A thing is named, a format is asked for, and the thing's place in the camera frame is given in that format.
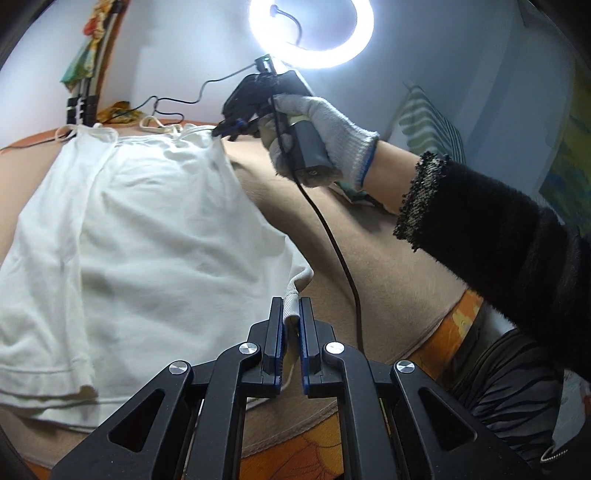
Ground grey striped garment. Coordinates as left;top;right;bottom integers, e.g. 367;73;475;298
450;329;571;480

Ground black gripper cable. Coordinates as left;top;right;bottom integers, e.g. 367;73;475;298
272;95;365;356

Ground black thin cable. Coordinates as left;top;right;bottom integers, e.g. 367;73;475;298
0;65;259;151

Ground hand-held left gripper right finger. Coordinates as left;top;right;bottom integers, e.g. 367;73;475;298
298;296;539;480

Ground yellow patterned cloth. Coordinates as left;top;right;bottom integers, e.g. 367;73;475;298
96;100;145;124

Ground colourful hanging cloth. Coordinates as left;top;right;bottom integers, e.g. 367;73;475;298
61;0;116;90

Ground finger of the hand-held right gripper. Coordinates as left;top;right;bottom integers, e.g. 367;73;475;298
212;117;247;141

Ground yellow green wall poster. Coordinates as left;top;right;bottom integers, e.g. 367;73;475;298
538;65;591;227

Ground black rack clips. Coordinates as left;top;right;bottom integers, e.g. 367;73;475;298
66;95;100;125

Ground person's right hand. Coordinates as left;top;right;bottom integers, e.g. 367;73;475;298
259;93;380;188

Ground ring light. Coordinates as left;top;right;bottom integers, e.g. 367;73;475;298
248;0;376;71

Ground person's right forearm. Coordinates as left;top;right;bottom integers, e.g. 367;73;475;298
365;138;591;384

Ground white tank top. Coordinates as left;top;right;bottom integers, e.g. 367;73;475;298
0;116;315;432

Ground orange floral bedsheet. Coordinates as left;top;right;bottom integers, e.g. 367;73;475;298
23;288;485;480

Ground green striped pillow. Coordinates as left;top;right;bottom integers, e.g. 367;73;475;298
335;83;466;206

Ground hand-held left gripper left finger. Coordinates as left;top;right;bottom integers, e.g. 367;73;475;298
50;296;284;480

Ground tan blanket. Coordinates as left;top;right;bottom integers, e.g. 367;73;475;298
0;122;467;457

